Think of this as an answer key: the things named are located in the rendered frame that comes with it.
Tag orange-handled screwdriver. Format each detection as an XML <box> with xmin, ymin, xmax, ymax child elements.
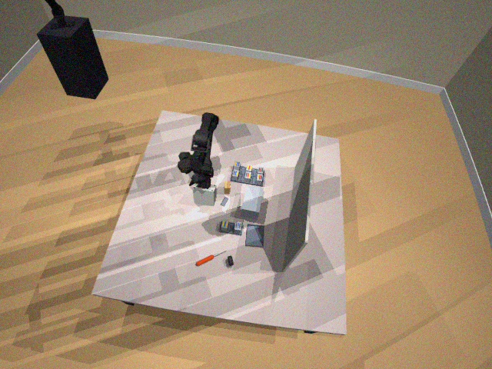
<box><xmin>196</xmin><ymin>249</ymin><xmax>227</xmax><ymax>265</ymax></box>

